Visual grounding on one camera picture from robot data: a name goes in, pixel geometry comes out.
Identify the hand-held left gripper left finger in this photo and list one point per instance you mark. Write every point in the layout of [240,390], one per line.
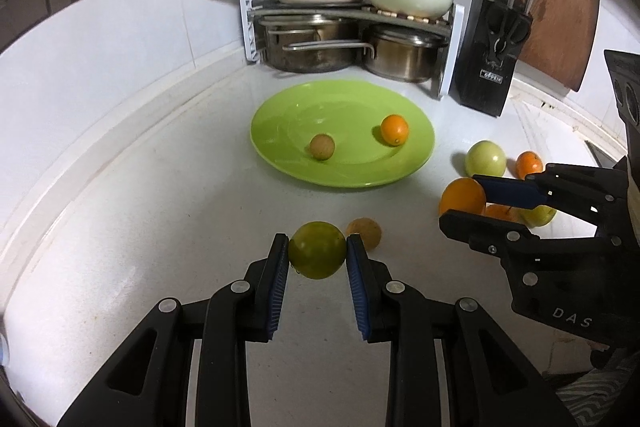
[279,292]

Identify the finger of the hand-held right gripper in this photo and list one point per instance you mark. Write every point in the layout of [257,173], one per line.
[515,193]
[480,232]

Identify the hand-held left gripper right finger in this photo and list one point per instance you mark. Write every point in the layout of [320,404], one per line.
[357,297]

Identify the orange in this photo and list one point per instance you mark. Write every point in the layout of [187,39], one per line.
[529,163]
[460,199]
[394,129]
[500,212]

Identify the small green fruit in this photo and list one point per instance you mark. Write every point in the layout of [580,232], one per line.
[542,217]

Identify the pale green apple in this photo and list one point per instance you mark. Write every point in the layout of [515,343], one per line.
[485,158]

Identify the olive green apple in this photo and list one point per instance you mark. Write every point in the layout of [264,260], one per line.
[318,249]

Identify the small brown fruit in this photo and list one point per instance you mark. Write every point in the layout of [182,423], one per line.
[321,147]
[369,232]

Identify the green plate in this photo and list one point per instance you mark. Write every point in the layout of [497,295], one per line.
[350,167]

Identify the black knife block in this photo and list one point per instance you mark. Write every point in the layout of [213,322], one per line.
[487,72]

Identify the black scissors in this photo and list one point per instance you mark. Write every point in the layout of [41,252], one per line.
[505,27]

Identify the wooden trivet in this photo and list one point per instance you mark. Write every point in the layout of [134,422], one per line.
[400,17]

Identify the white-sided pot rack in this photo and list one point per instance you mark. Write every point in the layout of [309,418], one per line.
[250,27]

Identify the blue-white plastic bottle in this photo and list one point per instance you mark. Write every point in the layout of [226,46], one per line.
[2,349]

